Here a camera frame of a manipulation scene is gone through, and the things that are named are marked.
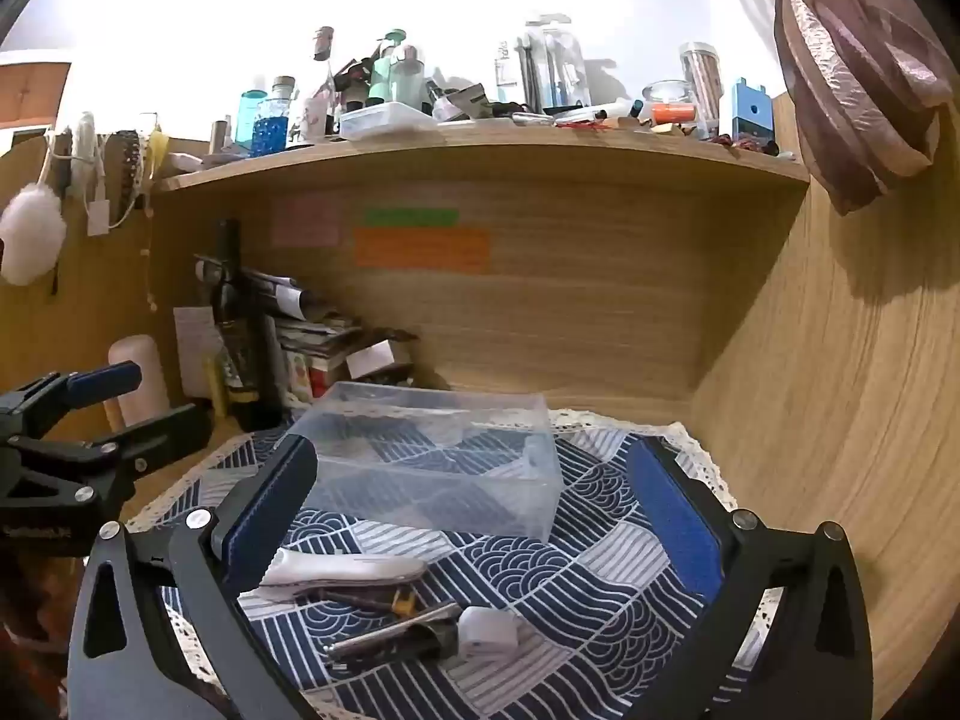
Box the dark lace ribbon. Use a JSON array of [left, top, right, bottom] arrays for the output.
[[105, 131, 147, 220]]

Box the black metal clip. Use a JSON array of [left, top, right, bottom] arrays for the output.
[[326, 604, 462, 668]]

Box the orange sticky note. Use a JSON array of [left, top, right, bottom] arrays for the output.
[[352, 229, 492, 272]]

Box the pink curtain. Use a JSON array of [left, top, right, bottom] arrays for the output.
[[772, 0, 955, 217]]

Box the white handwritten note paper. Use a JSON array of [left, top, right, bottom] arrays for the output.
[[174, 305, 226, 400]]

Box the silver folding pocket knife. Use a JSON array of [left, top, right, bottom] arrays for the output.
[[259, 549, 428, 592]]

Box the small white paper card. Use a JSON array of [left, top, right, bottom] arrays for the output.
[[345, 340, 398, 380]]

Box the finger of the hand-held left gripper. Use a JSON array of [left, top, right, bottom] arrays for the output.
[[0, 361, 143, 436], [13, 403, 215, 500]]

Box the small clear bottle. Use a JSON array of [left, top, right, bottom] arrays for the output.
[[495, 41, 520, 102]]

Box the white charger adapter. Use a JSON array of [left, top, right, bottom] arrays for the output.
[[456, 606, 522, 657]]

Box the glass bottle with blue liquid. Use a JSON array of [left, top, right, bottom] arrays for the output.
[[253, 76, 298, 158]]

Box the teal plastic bottle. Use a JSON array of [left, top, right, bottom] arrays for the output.
[[236, 90, 269, 158]]

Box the rolled magazine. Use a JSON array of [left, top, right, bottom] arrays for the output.
[[193, 255, 316, 320]]

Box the dark wine bottle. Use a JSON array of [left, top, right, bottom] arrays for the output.
[[214, 219, 286, 428]]

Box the green sticky note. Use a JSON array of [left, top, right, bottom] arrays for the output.
[[364, 208, 460, 227]]

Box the wooden shelf board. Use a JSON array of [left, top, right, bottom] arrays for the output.
[[150, 120, 812, 194]]

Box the green pump bottle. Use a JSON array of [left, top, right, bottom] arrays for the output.
[[367, 28, 425, 107]]

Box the clear tube of sticks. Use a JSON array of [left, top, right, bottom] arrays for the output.
[[679, 43, 721, 137]]

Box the clear lidded container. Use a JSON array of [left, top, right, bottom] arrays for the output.
[[339, 103, 437, 142]]

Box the blue white patterned tablecloth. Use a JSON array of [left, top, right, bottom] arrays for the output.
[[124, 409, 785, 720]]

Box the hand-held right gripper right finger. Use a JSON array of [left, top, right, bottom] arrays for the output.
[[626, 437, 876, 720]]

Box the white fluffy pompom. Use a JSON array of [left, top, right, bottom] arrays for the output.
[[0, 184, 67, 286]]

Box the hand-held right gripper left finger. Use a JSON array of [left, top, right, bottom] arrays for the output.
[[66, 435, 320, 720]]

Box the pink sticky note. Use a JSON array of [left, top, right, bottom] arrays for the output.
[[271, 195, 342, 247]]

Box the stack of books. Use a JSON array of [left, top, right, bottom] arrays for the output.
[[274, 311, 362, 402]]

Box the beige cylinder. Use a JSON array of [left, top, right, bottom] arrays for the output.
[[107, 335, 172, 436]]

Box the clear blister pack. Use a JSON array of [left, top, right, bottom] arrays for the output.
[[521, 15, 593, 112]]

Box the clear plastic storage box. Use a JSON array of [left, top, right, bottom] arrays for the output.
[[283, 381, 567, 545]]

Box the blue plastic block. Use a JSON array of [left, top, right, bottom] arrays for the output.
[[731, 79, 773, 145]]

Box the glass jar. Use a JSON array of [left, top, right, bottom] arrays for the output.
[[643, 80, 700, 125]]

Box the clear bottle with illustrated label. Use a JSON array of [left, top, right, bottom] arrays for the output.
[[302, 26, 340, 143]]

